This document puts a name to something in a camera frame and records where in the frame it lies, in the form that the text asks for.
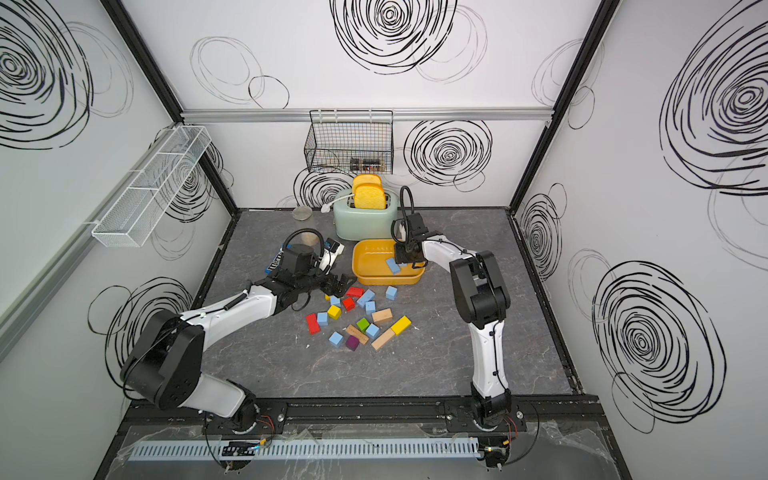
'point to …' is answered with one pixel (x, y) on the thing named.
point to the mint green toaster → (355, 224)
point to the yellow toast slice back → (367, 179)
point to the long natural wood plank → (383, 339)
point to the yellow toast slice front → (369, 197)
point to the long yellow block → (401, 325)
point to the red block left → (312, 324)
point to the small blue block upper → (335, 301)
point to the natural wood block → (384, 316)
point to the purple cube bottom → (352, 342)
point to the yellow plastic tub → (370, 268)
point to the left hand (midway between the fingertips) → (344, 271)
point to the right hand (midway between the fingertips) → (402, 253)
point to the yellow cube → (334, 312)
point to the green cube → (363, 324)
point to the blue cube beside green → (373, 332)
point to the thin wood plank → (351, 330)
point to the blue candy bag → (276, 261)
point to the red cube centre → (348, 303)
